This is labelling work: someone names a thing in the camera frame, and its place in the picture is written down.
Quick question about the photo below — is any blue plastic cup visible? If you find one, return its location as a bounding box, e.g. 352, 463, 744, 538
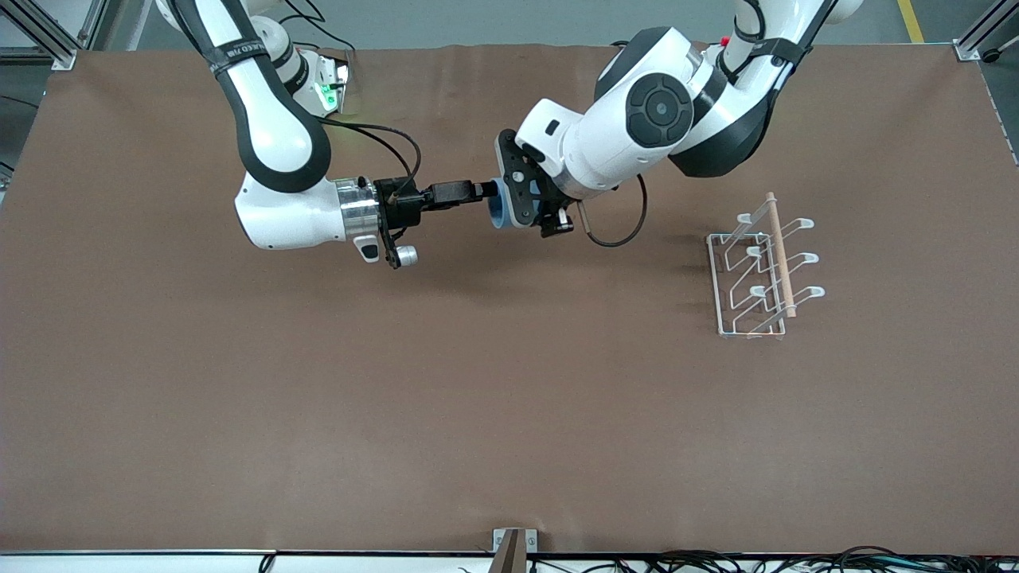
486, 179, 533, 231

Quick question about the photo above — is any brown table cover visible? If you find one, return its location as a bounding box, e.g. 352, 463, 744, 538
0, 44, 1019, 555

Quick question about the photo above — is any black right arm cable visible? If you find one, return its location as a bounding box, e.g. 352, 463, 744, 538
318, 115, 423, 200

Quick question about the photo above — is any black right base cable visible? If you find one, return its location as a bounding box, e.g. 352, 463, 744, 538
283, 0, 356, 55

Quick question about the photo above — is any white wire cup holder rack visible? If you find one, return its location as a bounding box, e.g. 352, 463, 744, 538
707, 193, 826, 341

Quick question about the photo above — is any aluminium frame profile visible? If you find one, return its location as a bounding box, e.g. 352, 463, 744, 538
0, 0, 108, 71
954, 0, 1019, 63

